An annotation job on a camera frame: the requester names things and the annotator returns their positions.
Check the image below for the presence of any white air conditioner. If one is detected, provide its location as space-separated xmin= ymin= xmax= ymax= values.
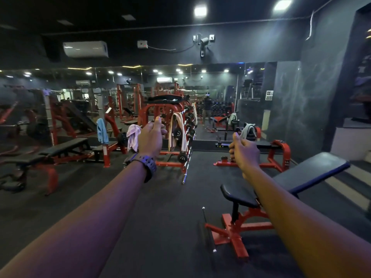
xmin=63 ymin=41 xmax=109 ymax=59

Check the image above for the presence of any red barbell rack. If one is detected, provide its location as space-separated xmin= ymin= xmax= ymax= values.
xmin=138 ymin=95 xmax=199 ymax=174

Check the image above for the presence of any person's left hand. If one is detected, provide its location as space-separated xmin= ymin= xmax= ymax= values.
xmin=138 ymin=116 xmax=168 ymax=159

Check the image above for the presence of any adjustable incline bench red frame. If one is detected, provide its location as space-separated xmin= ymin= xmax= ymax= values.
xmin=203 ymin=152 xmax=351 ymax=259

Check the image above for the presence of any person's right forearm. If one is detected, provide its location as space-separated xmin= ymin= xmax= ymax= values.
xmin=242 ymin=164 xmax=371 ymax=278

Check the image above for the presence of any blue towel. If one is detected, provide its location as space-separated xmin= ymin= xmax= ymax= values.
xmin=96 ymin=118 xmax=109 ymax=144

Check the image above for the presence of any beige brown striped towel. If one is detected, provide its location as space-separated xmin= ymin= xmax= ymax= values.
xmin=168 ymin=112 xmax=189 ymax=153

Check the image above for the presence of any red bench press stand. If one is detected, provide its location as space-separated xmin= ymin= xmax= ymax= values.
xmin=43 ymin=89 xmax=128 ymax=168

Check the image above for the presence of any person's right hand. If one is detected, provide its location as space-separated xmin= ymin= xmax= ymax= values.
xmin=228 ymin=132 xmax=261 ymax=171

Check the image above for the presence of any white dark-striped towel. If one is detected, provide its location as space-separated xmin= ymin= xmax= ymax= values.
xmin=240 ymin=123 xmax=257 ymax=141

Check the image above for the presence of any black wristwatch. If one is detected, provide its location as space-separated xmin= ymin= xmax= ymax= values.
xmin=123 ymin=154 xmax=157 ymax=183

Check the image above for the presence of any person's left forearm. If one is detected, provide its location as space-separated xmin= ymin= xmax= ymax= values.
xmin=0 ymin=160 xmax=147 ymax=278

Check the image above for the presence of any large wall mirror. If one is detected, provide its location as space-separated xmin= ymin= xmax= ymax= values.
xmin=0 ymin=61 xmax=302 ymax=153

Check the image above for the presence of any red black leg press machine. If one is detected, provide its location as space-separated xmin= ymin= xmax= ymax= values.
xmin=0 ymin=98 xmax=51 ymax=155

